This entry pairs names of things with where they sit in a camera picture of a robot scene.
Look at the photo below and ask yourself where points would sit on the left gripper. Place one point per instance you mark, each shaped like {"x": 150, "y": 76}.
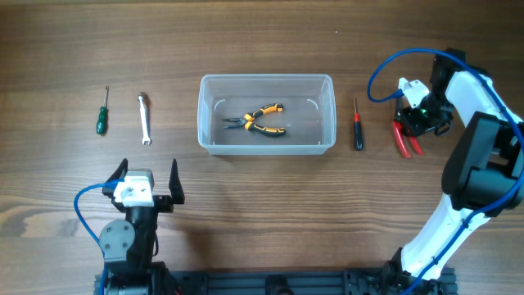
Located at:
{"x": 164, "y": 202}

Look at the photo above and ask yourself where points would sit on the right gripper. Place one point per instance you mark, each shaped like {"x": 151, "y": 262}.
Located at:
{"x": 416, "y": 128}

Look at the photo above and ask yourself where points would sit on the red handled snips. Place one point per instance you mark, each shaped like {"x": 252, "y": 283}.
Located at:
{"x": 400, "y": 135}

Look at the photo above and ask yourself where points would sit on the black red screwdriver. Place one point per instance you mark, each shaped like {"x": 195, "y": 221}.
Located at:
{"x": 358, "y": 133}

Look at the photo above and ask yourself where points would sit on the orange black long-nose pliers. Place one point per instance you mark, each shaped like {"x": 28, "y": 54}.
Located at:
{"x": 248, "y": 121}

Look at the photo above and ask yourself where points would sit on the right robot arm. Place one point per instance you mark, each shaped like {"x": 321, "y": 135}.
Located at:
{"x": 482, "y": 178}

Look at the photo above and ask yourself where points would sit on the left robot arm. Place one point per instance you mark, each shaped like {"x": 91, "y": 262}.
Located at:
{"x": 128, "y": 245}

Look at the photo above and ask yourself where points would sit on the clear plastic container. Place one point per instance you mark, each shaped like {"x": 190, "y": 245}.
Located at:
{"x": 309, "y": 113}

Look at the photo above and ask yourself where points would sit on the small silver wrench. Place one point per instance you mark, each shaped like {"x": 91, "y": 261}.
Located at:
{"x": 146, "y": 140}

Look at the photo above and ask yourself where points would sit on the green handled screwdriver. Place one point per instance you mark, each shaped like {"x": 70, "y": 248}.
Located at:
{"x": 101, "y": 126}

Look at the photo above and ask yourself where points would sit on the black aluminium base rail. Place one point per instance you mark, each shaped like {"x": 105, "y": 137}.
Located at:
{"x": 346, "y": 282}

